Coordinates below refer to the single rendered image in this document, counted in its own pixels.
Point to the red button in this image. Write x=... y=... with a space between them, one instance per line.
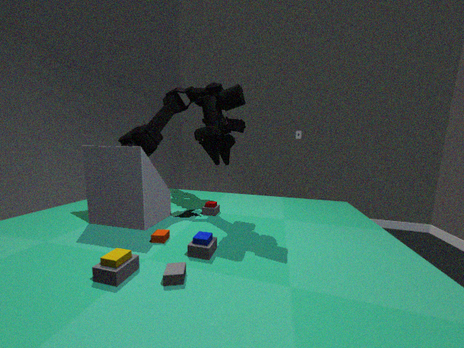
x=211 y=208

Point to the orange block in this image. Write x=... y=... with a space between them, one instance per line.
x=160 y=236

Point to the blue button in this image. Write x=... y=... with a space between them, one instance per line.
x=202 y=246

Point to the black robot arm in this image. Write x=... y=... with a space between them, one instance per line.
x=212 y=98

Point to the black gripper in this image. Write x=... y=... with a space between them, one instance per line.
x=215 y=142

